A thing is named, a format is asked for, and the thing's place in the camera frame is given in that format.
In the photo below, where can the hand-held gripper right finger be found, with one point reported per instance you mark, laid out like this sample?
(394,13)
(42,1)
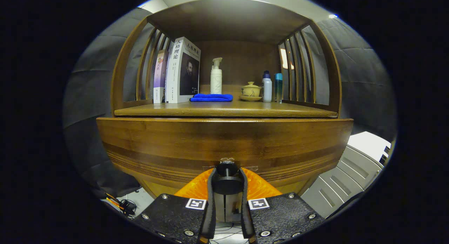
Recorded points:
(280,219)

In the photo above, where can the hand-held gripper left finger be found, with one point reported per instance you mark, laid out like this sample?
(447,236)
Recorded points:
(175,219)

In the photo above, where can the wooden drawer with black knob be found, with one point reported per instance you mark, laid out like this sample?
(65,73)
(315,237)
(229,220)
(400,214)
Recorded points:
(224,138)

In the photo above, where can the white filing cabinet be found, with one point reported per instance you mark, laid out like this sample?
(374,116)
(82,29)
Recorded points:
(350,166)

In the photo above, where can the wooden countertop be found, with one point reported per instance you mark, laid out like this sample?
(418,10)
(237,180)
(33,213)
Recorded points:
(245,110)

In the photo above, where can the wooden cabinet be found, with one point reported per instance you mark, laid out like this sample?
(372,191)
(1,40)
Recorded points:
(228,19)

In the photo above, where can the blue folded cloth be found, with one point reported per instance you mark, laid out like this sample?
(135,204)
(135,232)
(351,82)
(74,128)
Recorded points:
(210,97)

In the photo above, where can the white bottle with blue cap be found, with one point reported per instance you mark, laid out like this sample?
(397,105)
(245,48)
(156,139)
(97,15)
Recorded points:
(267,89)

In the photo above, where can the yellow lidded tea cup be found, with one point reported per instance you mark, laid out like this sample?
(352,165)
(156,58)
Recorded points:
(250,91)

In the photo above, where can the teal blue bottle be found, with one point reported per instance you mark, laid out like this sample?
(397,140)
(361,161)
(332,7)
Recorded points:
(278,87)

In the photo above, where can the white pump bottle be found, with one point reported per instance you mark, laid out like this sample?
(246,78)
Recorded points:
(216,80)

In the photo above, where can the purple white book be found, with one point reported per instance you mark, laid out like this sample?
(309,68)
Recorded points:
(160,75)

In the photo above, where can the large white portrait book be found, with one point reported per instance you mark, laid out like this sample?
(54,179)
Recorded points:
(182,72)

